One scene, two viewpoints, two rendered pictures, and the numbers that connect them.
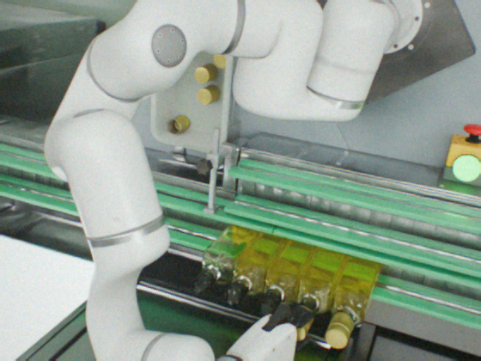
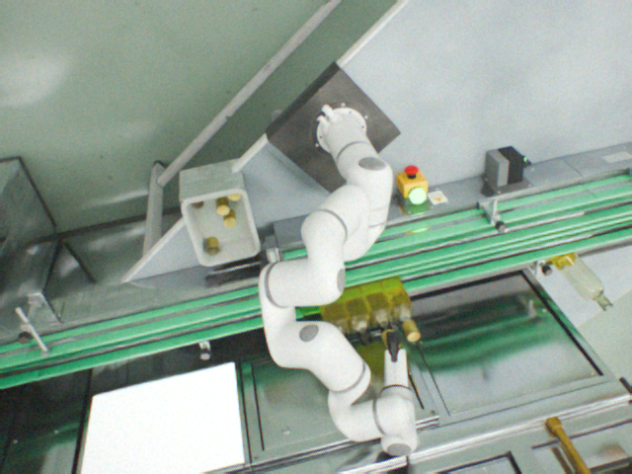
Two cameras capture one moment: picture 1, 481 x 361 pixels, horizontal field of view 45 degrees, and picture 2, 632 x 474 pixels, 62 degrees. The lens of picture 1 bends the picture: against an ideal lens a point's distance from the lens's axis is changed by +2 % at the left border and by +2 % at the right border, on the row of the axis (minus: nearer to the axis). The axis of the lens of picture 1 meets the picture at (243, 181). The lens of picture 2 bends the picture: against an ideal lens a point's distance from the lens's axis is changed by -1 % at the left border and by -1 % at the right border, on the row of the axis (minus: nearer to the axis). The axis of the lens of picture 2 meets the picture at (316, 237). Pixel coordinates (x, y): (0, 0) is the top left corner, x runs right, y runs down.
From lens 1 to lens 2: 0.65 m
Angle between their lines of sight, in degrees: 26
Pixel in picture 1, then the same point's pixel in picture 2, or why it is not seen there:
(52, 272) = (196, 391)
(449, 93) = (386, 152)
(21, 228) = (125, 371)
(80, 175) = (328, 368)
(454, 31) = (386, 124)
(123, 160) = (344, 348)
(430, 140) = not seen: hidden behind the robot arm
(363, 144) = not seen: hidden behind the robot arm
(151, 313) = (281, 377)
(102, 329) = (343, 421)
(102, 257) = (350, 395)
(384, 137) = not seen: hidden behind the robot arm
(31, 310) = (214, 423)
